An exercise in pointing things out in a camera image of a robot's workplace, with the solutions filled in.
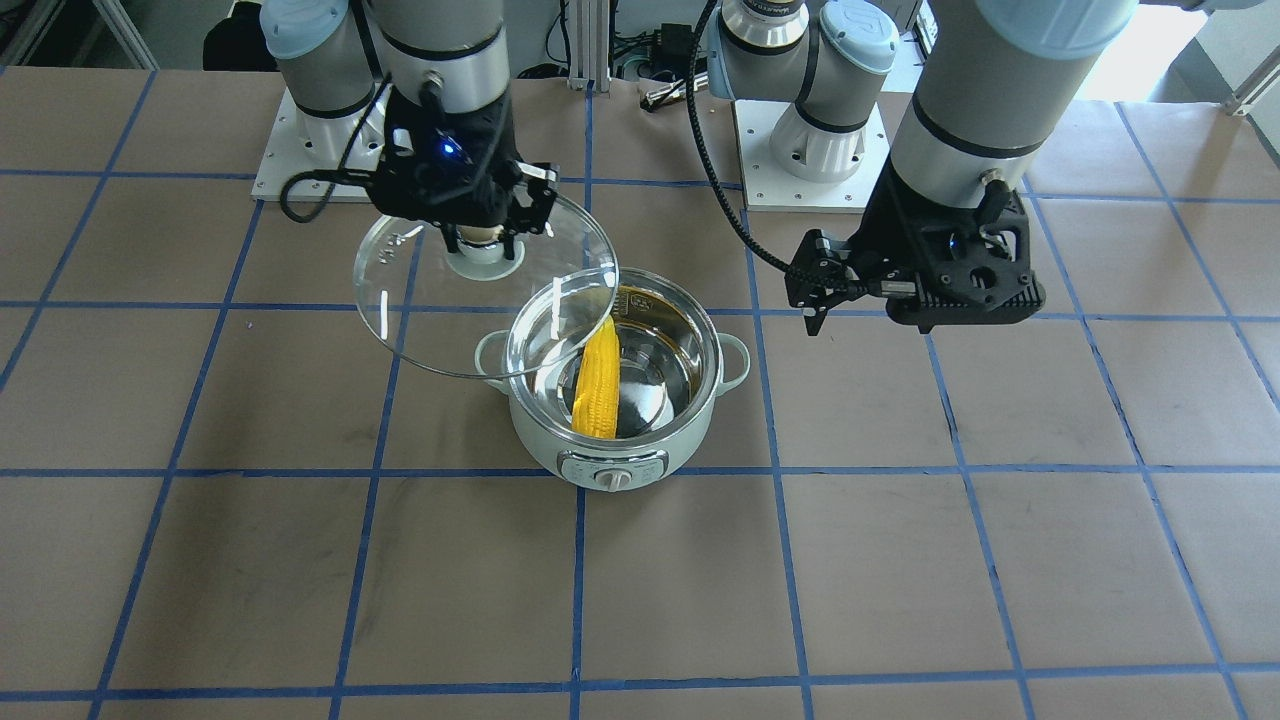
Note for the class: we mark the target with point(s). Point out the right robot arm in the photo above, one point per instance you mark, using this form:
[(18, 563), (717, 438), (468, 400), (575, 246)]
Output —
[(413, 106)]

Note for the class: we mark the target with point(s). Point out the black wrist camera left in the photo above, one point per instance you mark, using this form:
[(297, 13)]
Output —
[(969, 266)]

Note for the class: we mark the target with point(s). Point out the glass pot lid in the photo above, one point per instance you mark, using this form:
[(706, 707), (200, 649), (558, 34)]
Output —
[(475, 315)]

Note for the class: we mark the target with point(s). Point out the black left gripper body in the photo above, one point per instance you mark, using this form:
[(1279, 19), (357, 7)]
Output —
[(888, 240)]

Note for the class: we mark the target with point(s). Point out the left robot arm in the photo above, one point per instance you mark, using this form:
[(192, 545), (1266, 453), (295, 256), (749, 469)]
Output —
[(998, 80)]

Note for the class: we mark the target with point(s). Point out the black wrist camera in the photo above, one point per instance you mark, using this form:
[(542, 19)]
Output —
[(969, 266), (440, 150)]

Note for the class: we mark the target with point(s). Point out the yellow corn cob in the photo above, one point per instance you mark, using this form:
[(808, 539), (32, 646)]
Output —
[(596, 404)]

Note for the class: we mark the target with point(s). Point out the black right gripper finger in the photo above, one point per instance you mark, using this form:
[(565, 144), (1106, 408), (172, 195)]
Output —
[(452, 239), (512, 243)]

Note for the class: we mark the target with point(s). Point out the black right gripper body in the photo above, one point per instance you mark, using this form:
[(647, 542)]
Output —
[(492, 140)]

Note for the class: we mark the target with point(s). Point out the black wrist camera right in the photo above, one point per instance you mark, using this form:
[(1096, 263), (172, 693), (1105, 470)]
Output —
[(440, 150)]

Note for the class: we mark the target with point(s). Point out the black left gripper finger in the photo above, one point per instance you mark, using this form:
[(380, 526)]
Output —
[(814, 317)]

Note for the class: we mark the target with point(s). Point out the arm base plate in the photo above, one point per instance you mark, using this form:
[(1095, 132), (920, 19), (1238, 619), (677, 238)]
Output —
[(299, 142), (788, 165)]

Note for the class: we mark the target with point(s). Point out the pale green electric pot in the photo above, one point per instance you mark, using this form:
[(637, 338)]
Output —
[(673, 362)]

